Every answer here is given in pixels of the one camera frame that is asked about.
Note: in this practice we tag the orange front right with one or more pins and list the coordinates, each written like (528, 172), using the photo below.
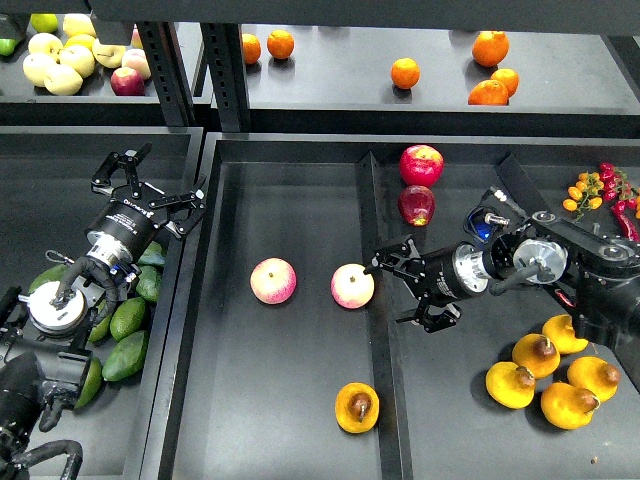
(489, 92)

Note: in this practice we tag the bright red apple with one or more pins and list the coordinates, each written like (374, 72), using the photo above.
(421, 165)

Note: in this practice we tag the yellow pear upper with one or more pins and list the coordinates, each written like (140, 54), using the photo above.
(537, 353)

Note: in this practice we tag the black left tray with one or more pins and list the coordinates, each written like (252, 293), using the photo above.
(130, 431)

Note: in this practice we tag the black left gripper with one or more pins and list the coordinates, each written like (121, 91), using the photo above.
(135, 212)

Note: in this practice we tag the orange middle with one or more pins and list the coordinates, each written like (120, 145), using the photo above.
(405, 73)

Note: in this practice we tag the black shelf post right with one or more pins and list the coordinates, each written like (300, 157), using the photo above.
(223, 51)

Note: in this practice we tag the red cherry tomato bunch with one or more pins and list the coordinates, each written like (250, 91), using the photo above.
(618, 189)

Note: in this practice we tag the orange cherry tomato bunch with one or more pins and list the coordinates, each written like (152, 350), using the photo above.
(584, 195)

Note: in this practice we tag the dark red apple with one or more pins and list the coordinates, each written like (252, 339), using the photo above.
(417, 205)

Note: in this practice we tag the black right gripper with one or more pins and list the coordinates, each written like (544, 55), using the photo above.
(436, 280)

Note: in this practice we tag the pink apple left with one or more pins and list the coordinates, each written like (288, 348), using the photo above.
(273, 281)

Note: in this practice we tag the green avocado lone bottom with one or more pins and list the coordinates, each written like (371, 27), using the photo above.
(92, 385)

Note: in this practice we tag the orange far left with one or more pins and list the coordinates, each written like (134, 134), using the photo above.
(251, 48)

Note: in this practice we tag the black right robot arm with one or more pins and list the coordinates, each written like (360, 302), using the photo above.
(595, 279)

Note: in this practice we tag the black center tray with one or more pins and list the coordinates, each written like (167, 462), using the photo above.
(261, 380)

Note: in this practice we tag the pink apple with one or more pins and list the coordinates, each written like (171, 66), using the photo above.
(351, 287)
(273, 281)

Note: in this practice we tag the pale yellow apple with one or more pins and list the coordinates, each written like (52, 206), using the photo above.
(35, 66)
(62, 80)

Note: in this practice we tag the red apple on shelf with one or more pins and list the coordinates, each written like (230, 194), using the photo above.
(126, 81)

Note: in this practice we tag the pale yellow apple front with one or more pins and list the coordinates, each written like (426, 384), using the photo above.
(62, 80)

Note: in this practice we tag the black shelf post left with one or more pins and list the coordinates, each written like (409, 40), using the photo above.
(160, 43)

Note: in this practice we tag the pink apple right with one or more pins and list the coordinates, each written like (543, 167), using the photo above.
(351, 287)

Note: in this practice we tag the black shelf post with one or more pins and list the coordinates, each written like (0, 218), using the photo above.
(223, 51)
(160, 43)

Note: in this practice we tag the green avocado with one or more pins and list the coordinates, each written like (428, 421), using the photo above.
(127, 357)
(53, 274)

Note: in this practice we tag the red chili pepper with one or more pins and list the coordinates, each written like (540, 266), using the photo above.
(628, 230)

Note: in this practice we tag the green lime on shelf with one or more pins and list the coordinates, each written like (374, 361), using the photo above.
(44, 22)

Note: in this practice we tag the black tray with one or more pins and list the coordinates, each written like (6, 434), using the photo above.
(261, 380)
(130, 431)

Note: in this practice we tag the pale yellow apple left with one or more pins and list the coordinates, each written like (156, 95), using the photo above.
(35, 66)

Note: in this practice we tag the orange right small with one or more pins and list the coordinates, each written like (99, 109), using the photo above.
(509, 78)

